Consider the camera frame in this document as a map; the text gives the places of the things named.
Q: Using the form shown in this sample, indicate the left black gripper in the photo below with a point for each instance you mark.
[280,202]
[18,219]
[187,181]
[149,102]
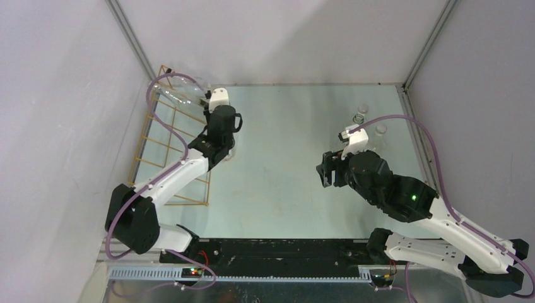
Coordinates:
[208,122]

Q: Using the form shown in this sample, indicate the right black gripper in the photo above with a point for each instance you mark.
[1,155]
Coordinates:
[331,160]

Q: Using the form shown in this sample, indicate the clear bottle white label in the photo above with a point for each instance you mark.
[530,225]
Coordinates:
[231,152]

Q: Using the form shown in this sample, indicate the clear bottle frosted cap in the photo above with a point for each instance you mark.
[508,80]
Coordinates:
[376,142]

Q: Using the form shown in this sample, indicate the long clear glass bottle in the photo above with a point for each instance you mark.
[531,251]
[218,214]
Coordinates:
[358,119]

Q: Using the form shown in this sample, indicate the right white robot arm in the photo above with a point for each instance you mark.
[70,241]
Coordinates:
[487,263]

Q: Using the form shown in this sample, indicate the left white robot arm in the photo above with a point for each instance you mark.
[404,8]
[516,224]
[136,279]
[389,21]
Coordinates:
[132,217]

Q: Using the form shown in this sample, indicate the clear bottle black cork top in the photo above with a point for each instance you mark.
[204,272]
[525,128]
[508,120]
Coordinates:
[184,81]

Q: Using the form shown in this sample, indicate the clear bottle black label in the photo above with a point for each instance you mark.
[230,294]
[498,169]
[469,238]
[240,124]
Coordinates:
[181,94]

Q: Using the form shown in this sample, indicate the right electronics board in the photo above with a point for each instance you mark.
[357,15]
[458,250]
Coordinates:
[384,277]

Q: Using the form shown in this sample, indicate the electronics board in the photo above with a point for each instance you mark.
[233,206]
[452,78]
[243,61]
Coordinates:
[384,277]
[192,273]

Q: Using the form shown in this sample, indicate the left electronics board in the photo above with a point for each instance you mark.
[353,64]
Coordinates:
[192,273]

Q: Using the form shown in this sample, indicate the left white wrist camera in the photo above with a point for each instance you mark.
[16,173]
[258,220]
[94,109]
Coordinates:
[215,98]

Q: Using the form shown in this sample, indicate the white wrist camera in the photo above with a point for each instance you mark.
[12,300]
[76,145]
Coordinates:
[355,137]
[215,98]

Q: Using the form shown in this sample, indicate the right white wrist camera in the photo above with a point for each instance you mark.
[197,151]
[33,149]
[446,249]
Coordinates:
[355,137]

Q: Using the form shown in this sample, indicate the gold wire wine rack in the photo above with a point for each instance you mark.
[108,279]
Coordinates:
[158,145]

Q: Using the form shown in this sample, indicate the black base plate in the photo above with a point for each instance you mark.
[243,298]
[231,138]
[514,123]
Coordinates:
[283,258]

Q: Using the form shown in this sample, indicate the aluminium frame rail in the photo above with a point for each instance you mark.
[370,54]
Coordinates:
[160,266]

